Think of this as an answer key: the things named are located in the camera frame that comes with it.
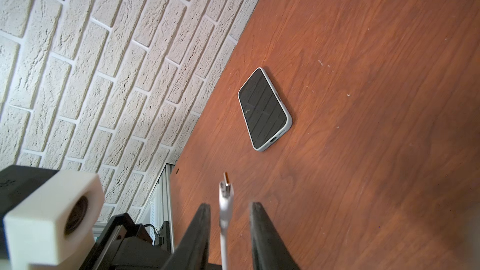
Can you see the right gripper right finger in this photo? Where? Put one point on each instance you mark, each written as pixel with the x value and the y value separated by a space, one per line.
pixel 268 249

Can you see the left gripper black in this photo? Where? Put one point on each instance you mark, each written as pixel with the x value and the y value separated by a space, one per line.
pixel 125 245

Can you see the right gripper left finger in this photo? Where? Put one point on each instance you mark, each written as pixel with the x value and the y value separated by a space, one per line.
pixel 192 252

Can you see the phone with grey case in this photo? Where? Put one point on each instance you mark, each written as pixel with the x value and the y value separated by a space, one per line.
pixel 266 116

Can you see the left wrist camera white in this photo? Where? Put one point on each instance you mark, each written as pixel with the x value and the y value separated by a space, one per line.
pixel 47 217

